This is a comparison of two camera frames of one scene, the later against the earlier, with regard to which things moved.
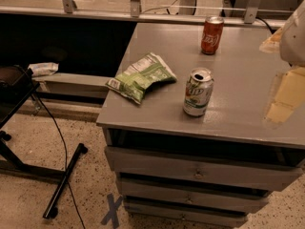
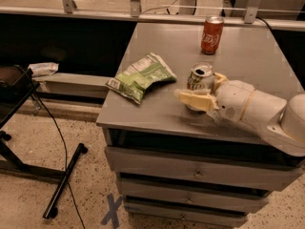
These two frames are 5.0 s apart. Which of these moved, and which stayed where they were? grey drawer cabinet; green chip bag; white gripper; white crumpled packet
Moved: white gripper
Stayed: green chip bag; white crumpled packet; grey drawer cabinet
